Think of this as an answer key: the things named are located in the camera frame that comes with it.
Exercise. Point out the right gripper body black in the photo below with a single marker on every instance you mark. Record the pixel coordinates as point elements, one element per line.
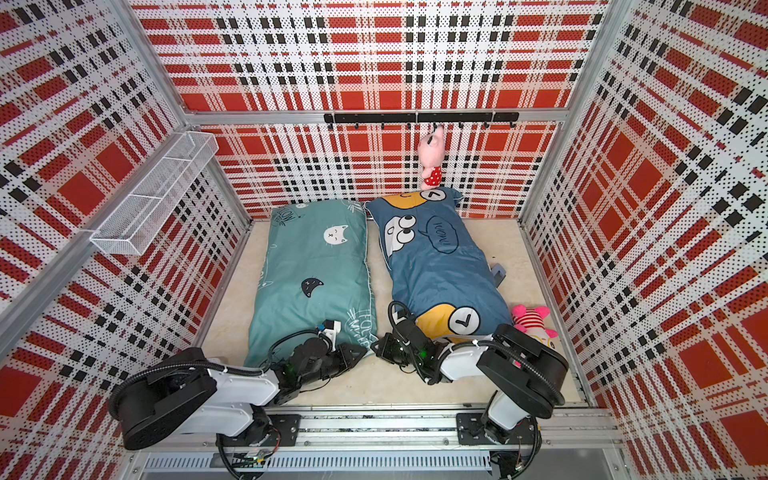
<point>403,358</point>

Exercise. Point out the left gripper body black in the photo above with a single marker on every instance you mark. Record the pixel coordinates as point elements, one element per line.
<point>332,364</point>

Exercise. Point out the blue cartoon pillowcase pillow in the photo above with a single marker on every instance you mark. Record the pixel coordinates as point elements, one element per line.
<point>438,271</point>

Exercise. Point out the green cat pillowcase pillow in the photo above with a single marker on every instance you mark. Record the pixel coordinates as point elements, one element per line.
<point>315,269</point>

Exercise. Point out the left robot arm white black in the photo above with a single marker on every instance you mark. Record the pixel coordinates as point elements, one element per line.
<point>190,394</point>

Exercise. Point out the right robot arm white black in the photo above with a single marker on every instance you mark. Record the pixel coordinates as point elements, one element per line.
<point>528,375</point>

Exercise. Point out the small grey object on floor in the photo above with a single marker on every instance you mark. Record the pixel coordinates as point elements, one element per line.
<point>499,274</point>

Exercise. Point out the pink white plush toy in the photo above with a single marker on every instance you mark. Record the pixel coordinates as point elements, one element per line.
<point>530,321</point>

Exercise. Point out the pink pig plush hanging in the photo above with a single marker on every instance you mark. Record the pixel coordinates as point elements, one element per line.
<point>431,154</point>

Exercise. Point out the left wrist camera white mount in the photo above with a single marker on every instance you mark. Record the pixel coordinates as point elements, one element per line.
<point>331,329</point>

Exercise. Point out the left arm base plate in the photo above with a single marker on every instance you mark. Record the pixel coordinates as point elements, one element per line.
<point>277,430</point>

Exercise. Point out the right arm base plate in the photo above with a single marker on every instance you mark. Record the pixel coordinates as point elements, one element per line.
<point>475,429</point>

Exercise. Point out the aluminium front rail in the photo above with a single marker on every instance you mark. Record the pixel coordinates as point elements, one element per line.
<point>409,427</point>

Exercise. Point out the white wire mesh basket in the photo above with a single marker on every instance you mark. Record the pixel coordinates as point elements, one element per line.
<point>135,222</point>

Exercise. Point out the black hook rail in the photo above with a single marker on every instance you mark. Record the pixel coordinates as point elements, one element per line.
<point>435,118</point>

